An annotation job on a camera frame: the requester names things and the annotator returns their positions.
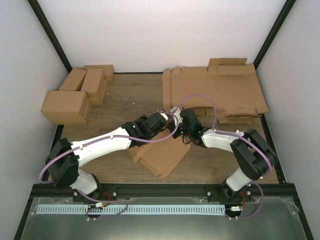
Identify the black frame post right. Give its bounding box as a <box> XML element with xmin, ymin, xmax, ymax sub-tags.
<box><xmin>253</xmin><ymin>0</ymin><xmax>296</xmax><ymax>70</ymax></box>

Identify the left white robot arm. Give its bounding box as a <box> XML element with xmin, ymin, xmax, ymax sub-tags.
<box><xmin>45</xmin><ymin>112</ymin><xmax>168</xmax><ymax>202</ymax></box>

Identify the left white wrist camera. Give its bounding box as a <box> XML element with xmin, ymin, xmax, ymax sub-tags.
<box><xmin>157</xmin><ymin>111</ymin><xmax>169</xmax><ymax>121</ymax></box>

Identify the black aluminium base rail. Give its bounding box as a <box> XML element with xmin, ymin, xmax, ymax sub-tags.
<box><xmin>30</xmin><ymin>183</ymin><xmax>298</xmax><ymax>202</ymax></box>

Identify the black frame post left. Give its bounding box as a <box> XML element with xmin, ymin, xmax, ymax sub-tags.
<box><xmin>27</xmin><ymin>0</ymin><xmax>73</xmax><ymax>73</ymax></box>

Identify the purple cable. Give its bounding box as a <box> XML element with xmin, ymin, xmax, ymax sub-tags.
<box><xmin>178</xmin><ymin>93</ymin><xmax>275</xmax><ymax>221</ymax></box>
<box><xmin>38</xmin><ymin>111</ymin><xmax>180</xmax><ymax>222</ymax></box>

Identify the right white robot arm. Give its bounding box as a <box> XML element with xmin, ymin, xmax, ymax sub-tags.
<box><xmin>170</xmin><ymin>107</ymin><xmax>279</xmax><ymax>202</ymax></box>

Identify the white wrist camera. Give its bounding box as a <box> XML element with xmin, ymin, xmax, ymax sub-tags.
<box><xmin>157</xmin><ymin>111</ymin><xmax>169</xmax><ymax>121</ymax></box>
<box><xmin>169</xmin><ymin>107</ymin><xmax>181</xmax><ymax>118</ymax></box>

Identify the folded cardboard box back left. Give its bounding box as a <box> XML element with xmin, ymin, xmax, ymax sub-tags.
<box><xmin>59</xmin><ymin>68</ymin><xmax>87</xmax><ymax>91</ymax></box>

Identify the folded cardboard box middle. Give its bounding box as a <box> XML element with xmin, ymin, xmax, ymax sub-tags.
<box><xmin>80</xmin><ymin>68</ymin><xmax>107</xmax><ymax>105</ymax></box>

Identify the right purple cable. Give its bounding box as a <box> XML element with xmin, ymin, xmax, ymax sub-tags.
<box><xmin>178</xmin><ymin>93</ymin><xmax>275</xmax><ymax>221</ymax></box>

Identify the brown cardboard box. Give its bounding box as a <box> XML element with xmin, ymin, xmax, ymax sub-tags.
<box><xmin>127</xmin><ymin>137</ymin><xmax>190</xmax><ymax>179</ymax></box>

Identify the stack of flat cardboard blanks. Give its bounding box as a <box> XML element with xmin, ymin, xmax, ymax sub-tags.
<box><xmin>162</xmin><ymin>58</ymin><xmax>269</xmax><ymax>124</ymax></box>

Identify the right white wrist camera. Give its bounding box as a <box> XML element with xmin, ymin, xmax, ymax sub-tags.
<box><xmin>169</xmin><ymin>107</ymin><xmax>181</xmax><ymax>118</ymax></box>

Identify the black frame post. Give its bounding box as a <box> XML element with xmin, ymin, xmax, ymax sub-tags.
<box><xmin>253</xmin><ymin>0</ymin><xmax>296</xmax><ymax>70</ymax></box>
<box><xmin>27</xmin><ymin>0</ymin><xmax>73</xmax><ymax>73</ymax></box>

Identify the small cardboard box rear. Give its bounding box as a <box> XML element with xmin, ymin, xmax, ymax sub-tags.
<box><xmin>83</xmin><ymin>64</ymin><xmax>114</xmax><ymax>82</ymax></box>

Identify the light blue slotted cable duct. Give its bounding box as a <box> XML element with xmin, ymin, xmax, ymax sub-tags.
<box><xmin>36</xmin><ymin>204</ymin><xmax>226</xmax><ymax>216</ymax></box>

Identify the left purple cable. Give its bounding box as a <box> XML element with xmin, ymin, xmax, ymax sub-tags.
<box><xmin>38</xmin><ymin>111</ymin><xmax>180</xmax><ymax>222</ymax></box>

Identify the large folded cardboard box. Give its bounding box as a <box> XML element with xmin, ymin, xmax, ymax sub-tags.
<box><xmin>41</xmin><ymin>90</ymin><xmax>92</xmax><ymax>126</ymax></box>

